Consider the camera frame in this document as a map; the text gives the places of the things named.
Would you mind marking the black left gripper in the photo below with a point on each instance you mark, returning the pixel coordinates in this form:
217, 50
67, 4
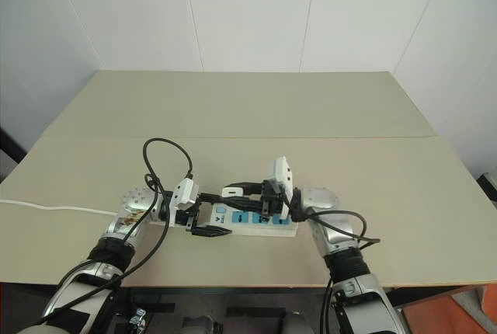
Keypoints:
184, 218

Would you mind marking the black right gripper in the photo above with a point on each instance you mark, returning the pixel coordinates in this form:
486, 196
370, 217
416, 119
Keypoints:
272, 199

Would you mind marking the white charger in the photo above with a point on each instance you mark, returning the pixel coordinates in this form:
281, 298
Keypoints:
232, 191

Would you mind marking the white power strip blue sockets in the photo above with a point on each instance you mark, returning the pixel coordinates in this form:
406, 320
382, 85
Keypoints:
254, 231

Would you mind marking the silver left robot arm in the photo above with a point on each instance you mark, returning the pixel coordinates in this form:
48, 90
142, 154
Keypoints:
136, 200

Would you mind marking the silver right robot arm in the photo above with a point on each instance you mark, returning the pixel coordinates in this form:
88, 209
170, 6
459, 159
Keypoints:
322, 198

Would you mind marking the grey rounded shape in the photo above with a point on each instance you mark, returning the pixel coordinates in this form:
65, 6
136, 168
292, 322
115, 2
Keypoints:
202, 326
293, 324

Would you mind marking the small metal fitting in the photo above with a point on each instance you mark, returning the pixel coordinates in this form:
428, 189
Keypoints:
138, 317

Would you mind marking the dark slanted object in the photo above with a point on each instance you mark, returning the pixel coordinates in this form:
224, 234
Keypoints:
9, 147

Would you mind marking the orange mat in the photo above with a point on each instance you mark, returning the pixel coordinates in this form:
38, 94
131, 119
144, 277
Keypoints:
450, 310

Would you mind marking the black and white object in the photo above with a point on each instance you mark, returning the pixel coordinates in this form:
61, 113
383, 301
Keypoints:
488, 186

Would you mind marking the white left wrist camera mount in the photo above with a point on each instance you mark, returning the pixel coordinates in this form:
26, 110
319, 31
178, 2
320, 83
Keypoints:
185, 194

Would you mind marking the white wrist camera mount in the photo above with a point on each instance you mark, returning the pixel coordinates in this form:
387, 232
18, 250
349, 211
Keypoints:
185, 194
281, 171

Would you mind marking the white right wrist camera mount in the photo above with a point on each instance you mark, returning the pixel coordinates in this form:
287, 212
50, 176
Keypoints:
281, 171

